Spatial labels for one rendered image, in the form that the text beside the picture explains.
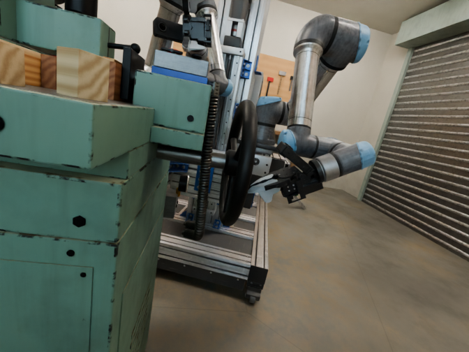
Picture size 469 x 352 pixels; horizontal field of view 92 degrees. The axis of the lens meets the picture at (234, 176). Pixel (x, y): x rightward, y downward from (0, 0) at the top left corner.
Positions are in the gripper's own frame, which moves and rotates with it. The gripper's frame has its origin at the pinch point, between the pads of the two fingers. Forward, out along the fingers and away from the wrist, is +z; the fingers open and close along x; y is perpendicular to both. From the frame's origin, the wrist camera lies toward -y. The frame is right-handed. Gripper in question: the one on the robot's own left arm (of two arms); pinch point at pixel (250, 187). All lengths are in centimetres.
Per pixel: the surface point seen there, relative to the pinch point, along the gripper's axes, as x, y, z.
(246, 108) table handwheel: -14.8, -22.5, -4.0
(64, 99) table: -39, -31, 13
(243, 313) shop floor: 23, 73, 23
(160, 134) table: -18.2, -23.8, 12.2
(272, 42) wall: 336, -68, -112
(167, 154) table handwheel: -10.7, -18.9, 14.7
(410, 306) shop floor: 38, 130, -70
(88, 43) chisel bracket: -11.2, -42.4, 19.0
